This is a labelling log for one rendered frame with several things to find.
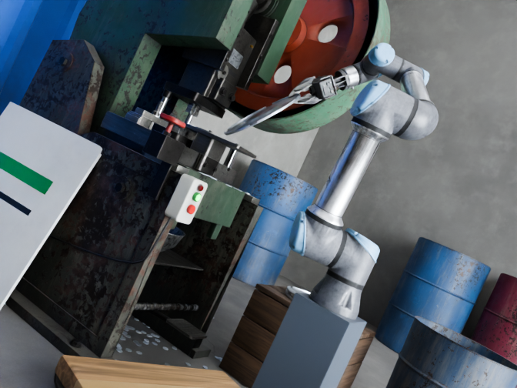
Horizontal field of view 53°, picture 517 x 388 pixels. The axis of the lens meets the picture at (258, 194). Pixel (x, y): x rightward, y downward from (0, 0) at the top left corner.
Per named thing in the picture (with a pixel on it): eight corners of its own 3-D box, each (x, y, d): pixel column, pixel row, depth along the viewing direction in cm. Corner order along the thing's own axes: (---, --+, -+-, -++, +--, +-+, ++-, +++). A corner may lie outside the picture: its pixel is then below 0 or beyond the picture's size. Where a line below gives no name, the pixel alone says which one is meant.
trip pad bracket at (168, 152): (160, 202, 155) (188, 142, 155) (139, 195, 147) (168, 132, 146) (146, 194, 158) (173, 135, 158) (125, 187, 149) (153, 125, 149)
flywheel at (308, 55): (265, 157, 234) (411, 68, 211) (244, 144, 217) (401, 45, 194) (214, 38, 262) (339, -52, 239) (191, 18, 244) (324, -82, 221)
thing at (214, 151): (242, 190, 182) (258, 155, 182) (221, 181, 170) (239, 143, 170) (191, 165, 194) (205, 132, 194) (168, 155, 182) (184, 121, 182)
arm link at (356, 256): (370, 289, 149) (390, 246, 149) (328, 271, 147) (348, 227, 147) (358, 280, 161) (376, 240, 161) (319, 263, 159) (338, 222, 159)
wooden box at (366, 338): (340, 410, 211) (376, 332, 211) (305, 428, 178) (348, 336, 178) (262, 359, 231) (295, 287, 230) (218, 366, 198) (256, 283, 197)
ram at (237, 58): (234, 114, 191) (268, 40, 190) (212, 98, 178) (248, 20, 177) (199, 100, 199) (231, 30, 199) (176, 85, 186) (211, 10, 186)
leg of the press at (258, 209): (208, 357, 203) (305, 147, 203) (191, 359, 193) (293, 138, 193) (65, 256, 249) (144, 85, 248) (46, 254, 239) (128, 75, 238)
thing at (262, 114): (295, 105, 160) (293, 103, 160) (215, 143, 170) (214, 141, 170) (305, 89, 187) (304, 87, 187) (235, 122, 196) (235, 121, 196)
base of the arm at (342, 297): (361, 319, 157) (375, 289, 157) (346, 319, 144) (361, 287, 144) (319, 296, 164) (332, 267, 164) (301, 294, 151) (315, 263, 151)
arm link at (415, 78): (456, 127, 139) (432, 64, 179) (421, 109, 138) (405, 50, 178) (431, 160, 145) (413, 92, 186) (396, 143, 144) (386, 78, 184)
